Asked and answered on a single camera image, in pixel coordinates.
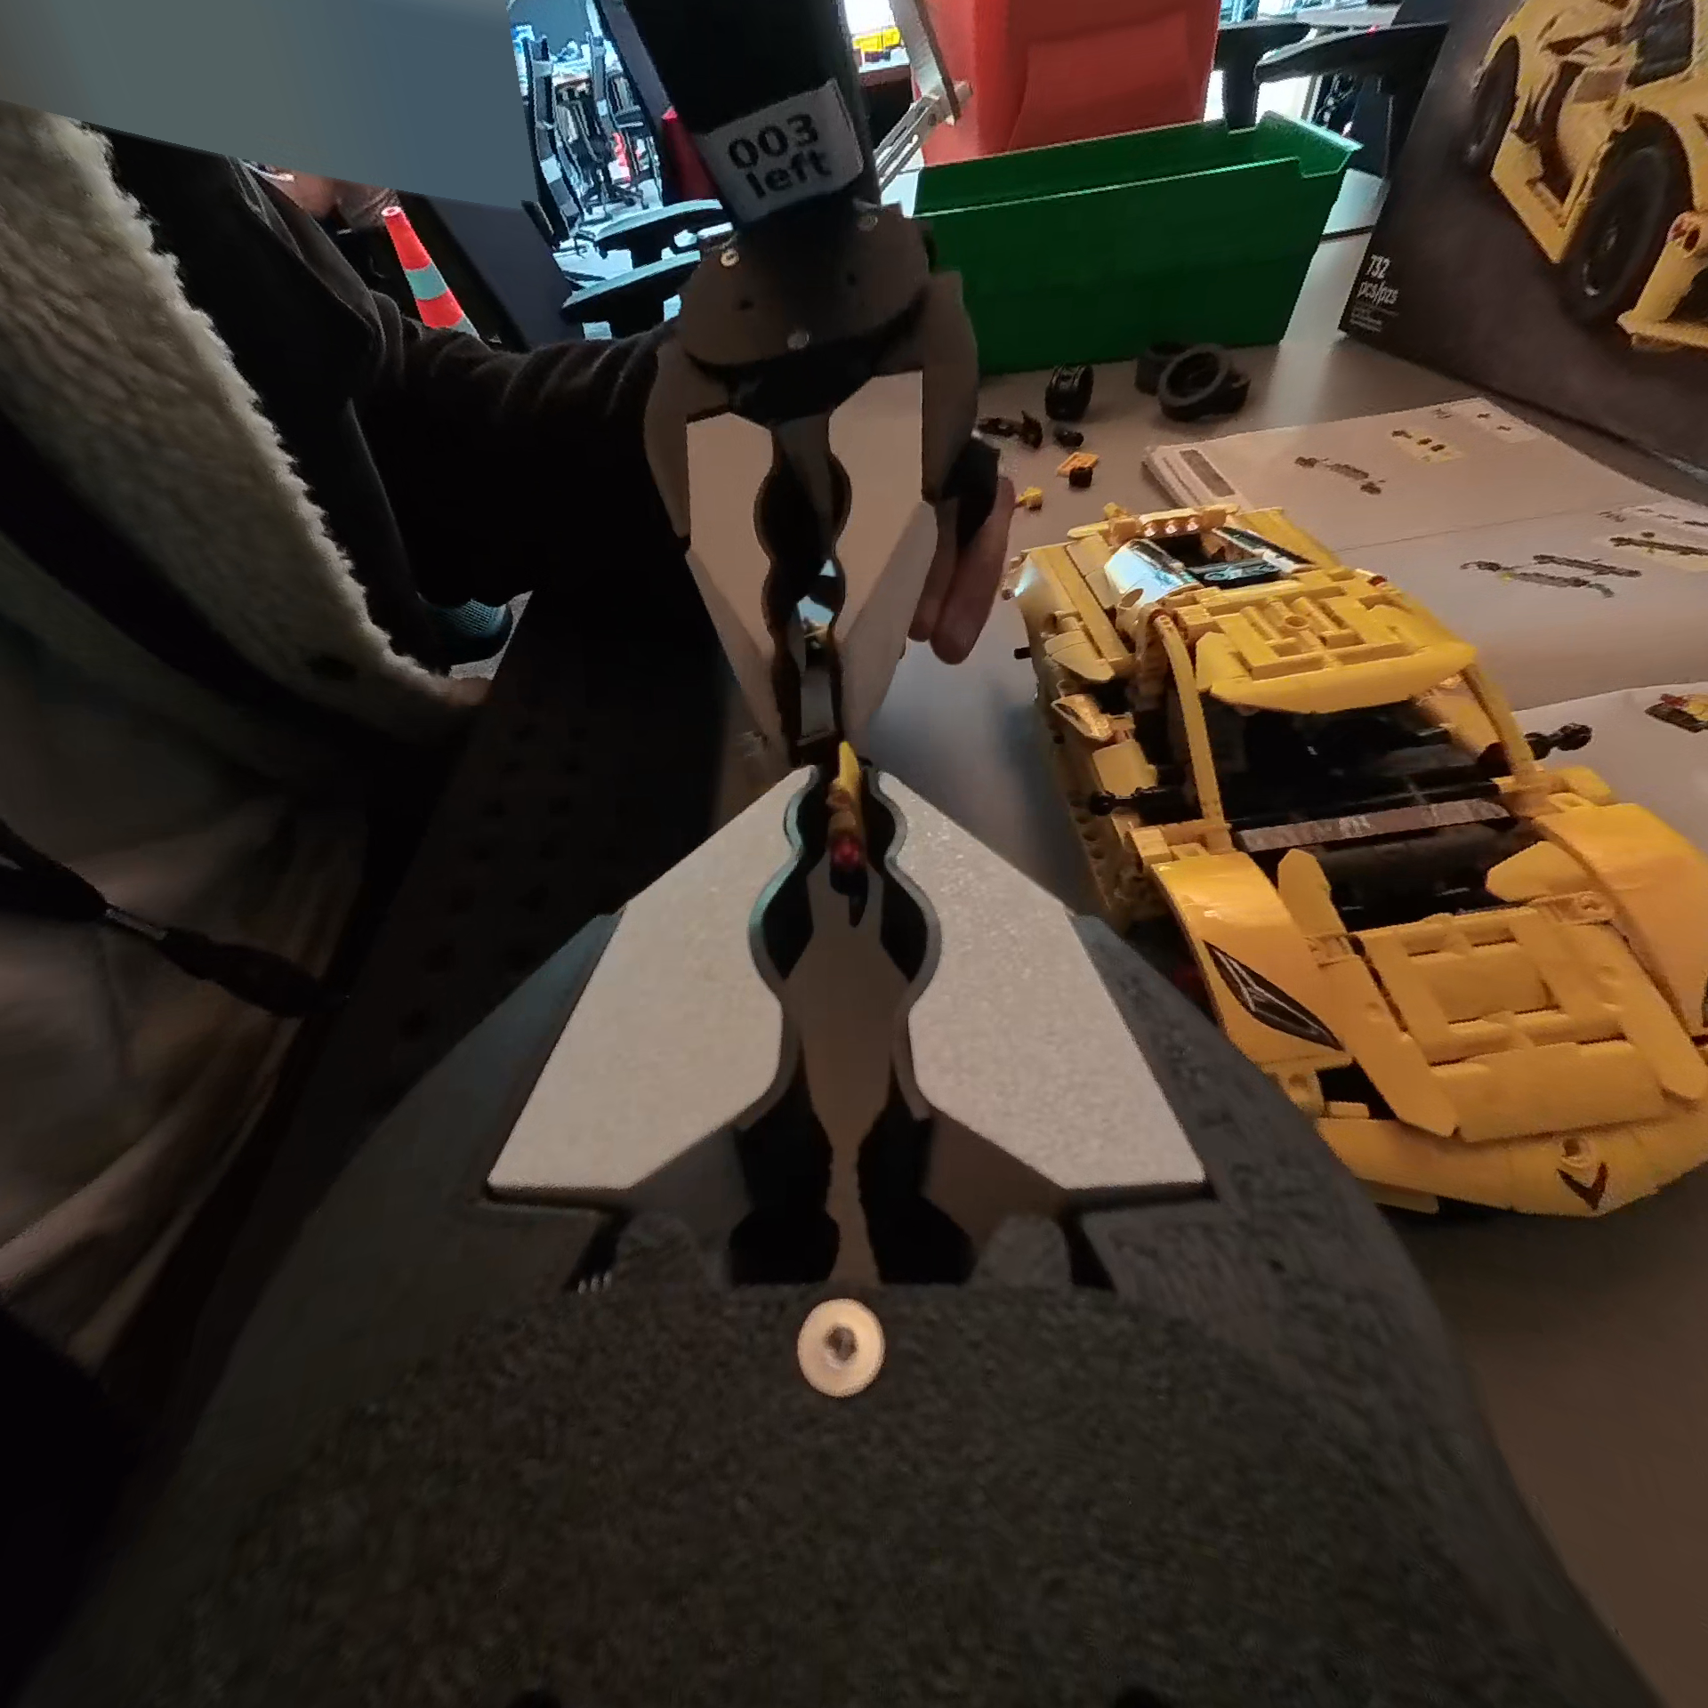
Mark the person's left forearm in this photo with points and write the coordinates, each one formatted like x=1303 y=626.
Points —
x=532 y=453

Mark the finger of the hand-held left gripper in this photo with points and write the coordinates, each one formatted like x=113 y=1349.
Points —
x=729 y=533
x=886 y=601

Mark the toy brick set box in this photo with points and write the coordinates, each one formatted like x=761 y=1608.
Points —
x=1468 y=199

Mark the white shirt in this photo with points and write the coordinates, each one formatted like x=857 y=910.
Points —
x=133 y=1067

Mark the open instruction booklet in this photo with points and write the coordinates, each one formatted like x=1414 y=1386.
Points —
x=1573 y=601

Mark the dark office chair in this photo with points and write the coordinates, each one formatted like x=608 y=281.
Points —
x=1333 y=53

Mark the black and yellow brick subassembly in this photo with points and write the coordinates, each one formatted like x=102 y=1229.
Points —
x=808 y=700

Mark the yellow toy brick car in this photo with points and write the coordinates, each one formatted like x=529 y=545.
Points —
x=1468 y=960

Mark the loose black and yellow bricks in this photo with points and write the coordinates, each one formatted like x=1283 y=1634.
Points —
x=1067 y=389

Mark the red plastic bin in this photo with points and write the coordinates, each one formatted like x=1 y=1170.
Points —
x=1067 y=67

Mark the black swivel chair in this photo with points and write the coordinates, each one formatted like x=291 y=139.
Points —
x=653 y=226

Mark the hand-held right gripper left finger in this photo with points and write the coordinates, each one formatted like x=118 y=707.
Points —
x=627 y=1067

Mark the small yellow connector brick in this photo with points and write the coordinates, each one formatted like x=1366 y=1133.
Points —
x=847 y=793

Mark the orange striped traffic cone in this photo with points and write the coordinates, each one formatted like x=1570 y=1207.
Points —
x=433 y=281

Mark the person's left hand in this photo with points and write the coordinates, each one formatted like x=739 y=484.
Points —
x=968 y=588

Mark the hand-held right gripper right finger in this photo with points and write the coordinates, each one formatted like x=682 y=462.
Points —
x=1054 y=1067

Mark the green plastic bin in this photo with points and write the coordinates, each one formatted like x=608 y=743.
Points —
x=1134 y=266

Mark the red pin brick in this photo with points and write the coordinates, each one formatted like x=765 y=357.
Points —
x=843 y=856

